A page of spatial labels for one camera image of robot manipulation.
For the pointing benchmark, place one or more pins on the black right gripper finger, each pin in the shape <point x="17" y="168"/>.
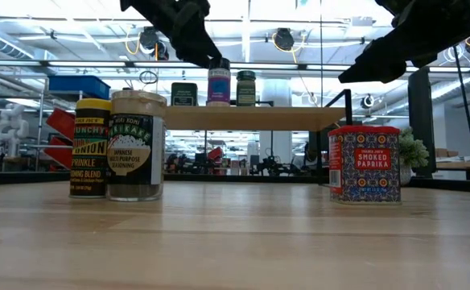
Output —
<point x="376" y="66"/>

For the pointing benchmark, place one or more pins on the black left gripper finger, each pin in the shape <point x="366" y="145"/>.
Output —
<point x="199" y="50"/>

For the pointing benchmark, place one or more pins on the garlic powder jar purple label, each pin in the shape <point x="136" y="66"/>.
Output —
<point x="219" y="86"/>

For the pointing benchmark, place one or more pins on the oregano jar green lid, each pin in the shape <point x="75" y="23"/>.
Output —
<point x="246" y="88"/>

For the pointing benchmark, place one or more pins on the smoked paprika tin red lid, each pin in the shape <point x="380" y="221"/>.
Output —
<point x="365" y="165"/>

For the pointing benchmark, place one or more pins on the furikake seasoning jar tan lid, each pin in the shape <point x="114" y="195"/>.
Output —
<point x="136" y="153"/>

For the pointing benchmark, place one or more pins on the chili onion jar yellow lid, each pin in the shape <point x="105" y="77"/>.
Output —
<point x="90" y="149"/>

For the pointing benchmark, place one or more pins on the dark green spice tin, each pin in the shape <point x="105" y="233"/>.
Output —
<point x="184" y="94"/>

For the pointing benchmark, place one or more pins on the small green potted plant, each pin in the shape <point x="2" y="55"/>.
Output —
<point x="414" y="151"/>

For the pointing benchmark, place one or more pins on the blue storage bin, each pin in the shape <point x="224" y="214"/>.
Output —
<point x="80" y="86"/>

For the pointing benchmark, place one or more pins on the red storage bin rack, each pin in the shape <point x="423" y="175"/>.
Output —
<point x="60" y="121"/>

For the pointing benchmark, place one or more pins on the white robot figure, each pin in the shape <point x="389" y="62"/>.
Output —
<point x="11" y="129"/>

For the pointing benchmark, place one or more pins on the wooden shelf with black frame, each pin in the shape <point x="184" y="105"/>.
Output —
<point x="251" y="118"/>

